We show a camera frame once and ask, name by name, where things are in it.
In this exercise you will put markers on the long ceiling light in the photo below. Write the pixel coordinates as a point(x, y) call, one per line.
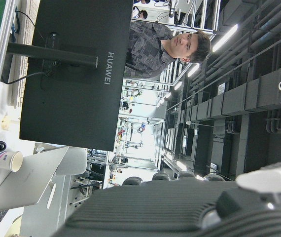
point(225, 37)

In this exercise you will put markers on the short ceiling light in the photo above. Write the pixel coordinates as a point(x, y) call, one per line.
point(193, 69)

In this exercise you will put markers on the black monitor stand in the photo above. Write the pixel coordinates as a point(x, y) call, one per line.
point(56, 53)

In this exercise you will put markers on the grey white robot right hand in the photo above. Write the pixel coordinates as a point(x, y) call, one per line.
point(155, 209)

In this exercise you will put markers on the black Huawei monitor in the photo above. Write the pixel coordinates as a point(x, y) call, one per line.
point(76, 98)

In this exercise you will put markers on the person in patterned shirt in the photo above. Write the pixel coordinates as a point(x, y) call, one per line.
point(148, 54)

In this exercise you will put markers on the white paper cup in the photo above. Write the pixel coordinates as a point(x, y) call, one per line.
point(7, 160)

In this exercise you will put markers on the silver laptop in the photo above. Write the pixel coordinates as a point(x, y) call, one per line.
point(32, 180)

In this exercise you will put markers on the white keyboard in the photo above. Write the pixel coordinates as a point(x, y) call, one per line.
point(24, 37)

